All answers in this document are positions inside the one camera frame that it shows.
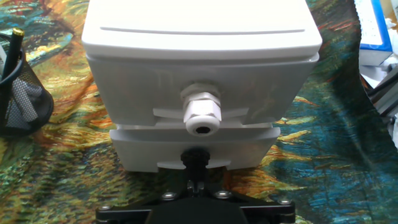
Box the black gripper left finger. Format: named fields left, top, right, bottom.
left=95, top=179, right=197, bottom=224

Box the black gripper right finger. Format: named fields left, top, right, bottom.
left=195, top=179, right=296, bottom=224

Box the sunflower painting cloth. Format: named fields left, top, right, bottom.
left=0, top=0, right=398, bottom=224

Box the black mesh pen holder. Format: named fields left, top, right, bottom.
left=0, top=32, right=55, bottom=138

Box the white plastic lidded box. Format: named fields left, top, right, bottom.
left=81, top=0, right=323, bottom=62

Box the white box with blue edge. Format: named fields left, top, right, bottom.
left=354, top=0, right=394, bottom=67

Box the aluminium frame bar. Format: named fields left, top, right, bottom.
left=362, top=63, right=398, bottom=119

